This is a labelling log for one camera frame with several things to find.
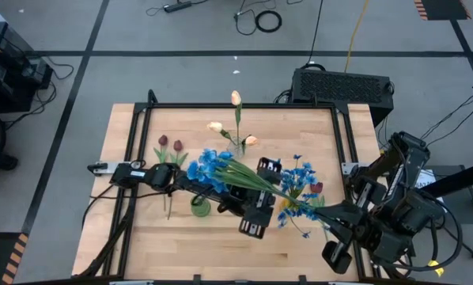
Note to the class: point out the black aluminium table frame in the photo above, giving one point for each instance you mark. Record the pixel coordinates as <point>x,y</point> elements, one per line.
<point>280,105</point>

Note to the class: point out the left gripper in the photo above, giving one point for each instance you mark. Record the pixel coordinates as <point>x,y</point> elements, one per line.
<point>256,227</point>

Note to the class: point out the black power strip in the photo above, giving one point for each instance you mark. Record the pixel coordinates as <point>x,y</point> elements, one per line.
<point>177,6</point>

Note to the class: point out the green glass vase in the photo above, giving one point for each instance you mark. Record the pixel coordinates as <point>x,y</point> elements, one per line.
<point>201,210</point>

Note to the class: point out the clear glass vase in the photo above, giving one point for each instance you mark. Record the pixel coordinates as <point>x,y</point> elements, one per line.
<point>234,150</point>

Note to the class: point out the amber glass vase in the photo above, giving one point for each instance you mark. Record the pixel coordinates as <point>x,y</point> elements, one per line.
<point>286,205</point>

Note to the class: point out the black perforated computer tower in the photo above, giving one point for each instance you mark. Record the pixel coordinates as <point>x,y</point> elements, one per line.
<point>339,95</point>

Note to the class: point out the pale peach artificial tulip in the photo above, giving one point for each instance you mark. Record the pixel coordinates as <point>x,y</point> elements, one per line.
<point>235,97</point>
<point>214,126</point>
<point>251,139</point>

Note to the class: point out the white paper sign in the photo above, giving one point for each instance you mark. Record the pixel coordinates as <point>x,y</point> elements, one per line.
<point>426,178</point>

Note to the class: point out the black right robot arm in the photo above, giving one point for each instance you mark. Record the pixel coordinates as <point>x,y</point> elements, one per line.
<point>406,158</point>

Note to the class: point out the silver aluminium bracket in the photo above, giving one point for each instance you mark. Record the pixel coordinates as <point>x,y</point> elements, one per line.
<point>104,167</point>
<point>349,168</point>

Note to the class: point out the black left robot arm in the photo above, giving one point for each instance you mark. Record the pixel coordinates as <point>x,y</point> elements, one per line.
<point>161,177</point>

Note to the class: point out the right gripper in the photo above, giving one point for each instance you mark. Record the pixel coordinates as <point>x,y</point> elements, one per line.
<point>363,241</point>

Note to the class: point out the black equipment cart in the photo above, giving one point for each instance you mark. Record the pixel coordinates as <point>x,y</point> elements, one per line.
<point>7,79</point>

